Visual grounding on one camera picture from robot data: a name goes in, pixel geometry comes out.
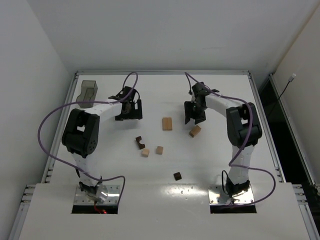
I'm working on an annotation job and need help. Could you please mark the clear plastic bin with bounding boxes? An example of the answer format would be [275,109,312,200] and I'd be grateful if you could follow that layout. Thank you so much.
[76,80,98,109]

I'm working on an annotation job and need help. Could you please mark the black wall cable with plug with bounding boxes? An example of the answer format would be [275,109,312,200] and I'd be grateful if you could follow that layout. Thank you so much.
[277,73,297,101]

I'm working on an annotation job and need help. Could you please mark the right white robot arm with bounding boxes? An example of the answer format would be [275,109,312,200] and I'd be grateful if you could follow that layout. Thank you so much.
[184,82,262,198]

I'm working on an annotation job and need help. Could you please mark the long light wood block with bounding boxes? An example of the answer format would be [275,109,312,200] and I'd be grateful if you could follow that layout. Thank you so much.
[189,125,202,138]

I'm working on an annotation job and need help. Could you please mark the small light wood cube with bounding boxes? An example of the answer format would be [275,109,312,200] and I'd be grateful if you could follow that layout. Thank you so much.
[141,148,150,158]

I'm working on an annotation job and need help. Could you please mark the metal base plate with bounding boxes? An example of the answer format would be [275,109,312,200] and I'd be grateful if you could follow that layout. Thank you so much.
[208,184,255,207]
[73,184,120,206]

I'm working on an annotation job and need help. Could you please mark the small dark wood cube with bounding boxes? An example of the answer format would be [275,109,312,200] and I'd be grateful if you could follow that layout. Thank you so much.
[173,172,182,181]

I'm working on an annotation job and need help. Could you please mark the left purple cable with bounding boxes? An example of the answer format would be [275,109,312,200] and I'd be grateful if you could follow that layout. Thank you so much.
[37,71,140,201]

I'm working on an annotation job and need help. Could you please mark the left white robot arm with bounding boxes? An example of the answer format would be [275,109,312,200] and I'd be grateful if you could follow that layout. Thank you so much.
[61,86,143,203]

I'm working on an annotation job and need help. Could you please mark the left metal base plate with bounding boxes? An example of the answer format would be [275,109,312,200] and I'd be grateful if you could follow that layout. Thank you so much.
[73,184,120,206]

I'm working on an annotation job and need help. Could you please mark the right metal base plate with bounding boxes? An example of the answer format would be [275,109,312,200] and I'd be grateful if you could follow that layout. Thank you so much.
[208,184,255,207]

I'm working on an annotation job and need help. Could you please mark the dark arch wood block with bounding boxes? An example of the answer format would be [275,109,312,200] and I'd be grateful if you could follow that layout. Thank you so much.
[135,136,146,150]

